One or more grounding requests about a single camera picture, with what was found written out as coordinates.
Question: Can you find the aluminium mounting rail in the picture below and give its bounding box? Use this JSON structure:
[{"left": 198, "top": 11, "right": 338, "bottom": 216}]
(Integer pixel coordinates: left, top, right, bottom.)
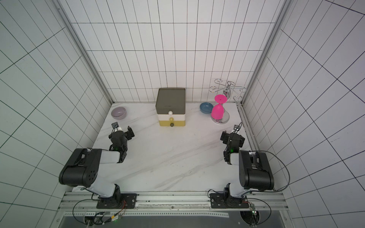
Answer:
[{"left": 57, "top": 191, "right": 289, "bottom": 220}]

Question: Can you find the pink plastic goblet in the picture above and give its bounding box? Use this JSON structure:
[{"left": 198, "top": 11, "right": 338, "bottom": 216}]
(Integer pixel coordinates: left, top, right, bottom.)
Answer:
[{"left": 211, "top": 95, "right": 227, "bottom": 120}]

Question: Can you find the purple bowl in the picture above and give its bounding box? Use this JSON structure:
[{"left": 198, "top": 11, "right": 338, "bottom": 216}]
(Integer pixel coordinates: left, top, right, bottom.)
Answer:
[{"left": 111, "top": 107, "right": 127, "bottom": 120}]

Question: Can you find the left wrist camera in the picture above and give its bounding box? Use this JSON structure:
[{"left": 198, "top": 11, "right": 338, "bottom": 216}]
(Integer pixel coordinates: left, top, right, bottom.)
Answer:
[{"left": 111, "top": 122, "right": 123, "bottom": 133}]

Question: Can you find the chrome glass rack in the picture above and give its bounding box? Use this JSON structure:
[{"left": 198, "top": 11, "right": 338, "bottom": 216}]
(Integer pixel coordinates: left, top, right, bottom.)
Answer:
[{"left": 209, "top": 78, "right": 247, "bottom": 124}]

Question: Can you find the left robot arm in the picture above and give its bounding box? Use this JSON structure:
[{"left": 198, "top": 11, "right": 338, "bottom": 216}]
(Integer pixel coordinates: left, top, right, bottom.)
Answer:
[{"left": 59, "top": 122, "right": 137, "bottom": 209}]

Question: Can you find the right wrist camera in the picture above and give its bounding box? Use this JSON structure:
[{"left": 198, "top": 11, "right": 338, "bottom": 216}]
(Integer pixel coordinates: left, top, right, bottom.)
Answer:
[{"left": 232, "top": 123, "right": 241, "bottom": 134}]

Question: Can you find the blue bowl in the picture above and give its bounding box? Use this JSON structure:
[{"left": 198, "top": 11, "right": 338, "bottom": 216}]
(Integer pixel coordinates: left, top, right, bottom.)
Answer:
[{"left": 199, "top": 102, "right": 213, "bottom": 114}]

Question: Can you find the three-tier drawer cabinet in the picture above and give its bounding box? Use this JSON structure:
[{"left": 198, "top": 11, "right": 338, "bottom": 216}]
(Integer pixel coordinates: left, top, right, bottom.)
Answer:
[{"left": 156, "top": 88, "right": 186, "bottom": 127}]

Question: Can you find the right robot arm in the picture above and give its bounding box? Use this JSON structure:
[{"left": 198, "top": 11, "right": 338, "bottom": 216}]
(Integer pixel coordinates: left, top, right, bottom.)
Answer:
[{"left": 208, "top": 131, "right": 274, "bottom": 209}]

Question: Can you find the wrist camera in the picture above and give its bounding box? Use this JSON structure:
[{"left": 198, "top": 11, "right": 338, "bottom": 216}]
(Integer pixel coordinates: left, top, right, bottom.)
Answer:
[
  {"left": 232, "top": 123, "right": 241, "bottom": 134},
  {"left": 111, "top": 122, "right": 123, "bottom": 133}
]

